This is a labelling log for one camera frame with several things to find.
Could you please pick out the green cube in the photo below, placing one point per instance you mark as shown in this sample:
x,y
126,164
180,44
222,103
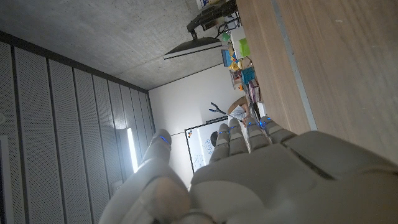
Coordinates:
x,y
244,47

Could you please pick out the teal cube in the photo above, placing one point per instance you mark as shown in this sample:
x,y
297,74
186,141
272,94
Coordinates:
x,y
248,75

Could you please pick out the white canister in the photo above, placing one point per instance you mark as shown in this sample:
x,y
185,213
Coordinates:
x,y
202,3

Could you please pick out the pink box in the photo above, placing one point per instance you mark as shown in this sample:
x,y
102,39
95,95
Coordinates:
x,y
253,91

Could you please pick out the whiteboard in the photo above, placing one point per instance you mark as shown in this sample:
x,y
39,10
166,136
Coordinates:
x,y
199,146

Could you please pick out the ceiling light bar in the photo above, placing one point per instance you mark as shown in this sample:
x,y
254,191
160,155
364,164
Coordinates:
x,y
132,151

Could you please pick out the black grabber stick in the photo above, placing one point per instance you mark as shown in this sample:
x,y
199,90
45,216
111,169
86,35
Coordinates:
x,y
219,109

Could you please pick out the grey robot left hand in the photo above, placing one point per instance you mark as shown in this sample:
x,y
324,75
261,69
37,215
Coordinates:
x,y
280,186

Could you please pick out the black computer monitor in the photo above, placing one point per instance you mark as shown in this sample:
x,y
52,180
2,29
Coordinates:
x,y
192,47

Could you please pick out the flat white box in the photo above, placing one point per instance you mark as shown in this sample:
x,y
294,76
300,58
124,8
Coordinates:
x,y
237,37

